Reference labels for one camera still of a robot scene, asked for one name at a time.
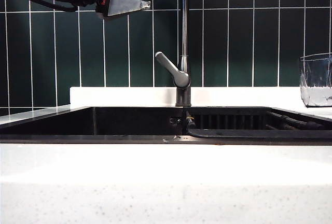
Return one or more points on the dark grey lever faucet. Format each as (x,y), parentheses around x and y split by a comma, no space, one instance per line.
(182,78)

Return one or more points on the black sink drying rack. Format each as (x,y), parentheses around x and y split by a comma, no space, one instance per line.
(246,133)

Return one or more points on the black kitchen sink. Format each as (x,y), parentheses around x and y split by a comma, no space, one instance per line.
(77,123)

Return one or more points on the clear glass mug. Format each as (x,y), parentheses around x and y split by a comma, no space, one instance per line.
(316,84)

